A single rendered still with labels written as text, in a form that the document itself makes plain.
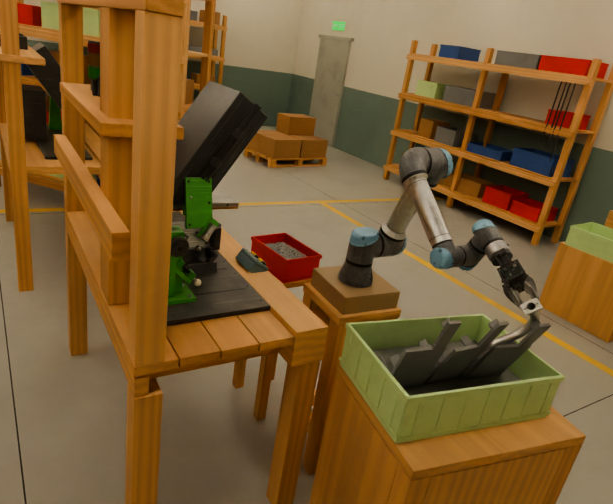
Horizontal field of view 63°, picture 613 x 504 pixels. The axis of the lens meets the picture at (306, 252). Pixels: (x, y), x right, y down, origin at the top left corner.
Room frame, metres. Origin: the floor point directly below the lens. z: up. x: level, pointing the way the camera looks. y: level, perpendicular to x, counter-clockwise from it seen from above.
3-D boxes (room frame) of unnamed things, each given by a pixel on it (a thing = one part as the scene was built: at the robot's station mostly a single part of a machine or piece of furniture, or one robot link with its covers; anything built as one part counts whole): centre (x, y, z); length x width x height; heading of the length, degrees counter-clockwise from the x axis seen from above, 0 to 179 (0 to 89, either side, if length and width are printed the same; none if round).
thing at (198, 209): (2.02, 0.49, 1.17); 0.13 x 0.12 x 0.20; 34
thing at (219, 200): (2.17, 0.55, 1.11); 0.39 x 0.16 x 0.03; 124
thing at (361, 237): (2.02, -0.24, 1.10); 0.13 x 0.12 x 0.14; 125
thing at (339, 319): (2.01, -0.23, 0.83); 0.32 x 0.32 x 0.04; 31
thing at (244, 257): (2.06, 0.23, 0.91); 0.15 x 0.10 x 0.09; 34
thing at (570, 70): (7.38, -2.14, 1.10); 3.01 x 0.55 x 2.20; 35
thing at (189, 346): (2.04, 0.58, 0.44); 1.49 x 0.70 x 0.88; 34
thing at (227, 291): (2.04, 0.58, 0.89); 1.10 x 0.42 x 0.02; 34
